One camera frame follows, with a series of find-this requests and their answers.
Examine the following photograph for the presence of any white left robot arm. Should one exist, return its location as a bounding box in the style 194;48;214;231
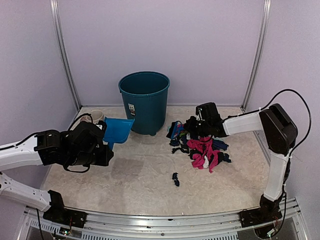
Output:
0;121;114;223

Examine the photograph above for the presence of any white ceramic mug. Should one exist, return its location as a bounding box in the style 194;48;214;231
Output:
80;109;105;124

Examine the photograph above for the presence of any aluminium front rail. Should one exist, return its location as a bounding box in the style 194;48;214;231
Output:
22;199;301;240

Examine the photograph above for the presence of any long black paper strip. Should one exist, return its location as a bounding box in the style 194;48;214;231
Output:
171;147;190;154

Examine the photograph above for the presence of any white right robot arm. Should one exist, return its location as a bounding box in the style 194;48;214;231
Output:
183;102;298;202

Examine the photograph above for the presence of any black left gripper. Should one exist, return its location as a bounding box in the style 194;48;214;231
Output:
66;144;113;167

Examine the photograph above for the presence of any small navy paper scrap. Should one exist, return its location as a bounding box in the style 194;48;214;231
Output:
172;172;180;187

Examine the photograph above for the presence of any blue hand brush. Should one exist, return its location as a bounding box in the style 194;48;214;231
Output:
166;121;185;140

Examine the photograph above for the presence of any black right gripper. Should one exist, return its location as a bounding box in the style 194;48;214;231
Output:
184;115;211;138

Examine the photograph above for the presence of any teal plastic waste bin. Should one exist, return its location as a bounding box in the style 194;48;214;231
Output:
118;71;170;136

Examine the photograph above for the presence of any blue plastic dustpan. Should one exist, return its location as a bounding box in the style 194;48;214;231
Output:
103;117;135;150

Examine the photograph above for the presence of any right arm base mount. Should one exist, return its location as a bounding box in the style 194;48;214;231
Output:
238;193;284;228

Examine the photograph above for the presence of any white paper scrap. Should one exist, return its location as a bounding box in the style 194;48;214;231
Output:
202;156;210;169

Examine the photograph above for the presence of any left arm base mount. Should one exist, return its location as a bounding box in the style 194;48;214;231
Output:
43;190;88;229

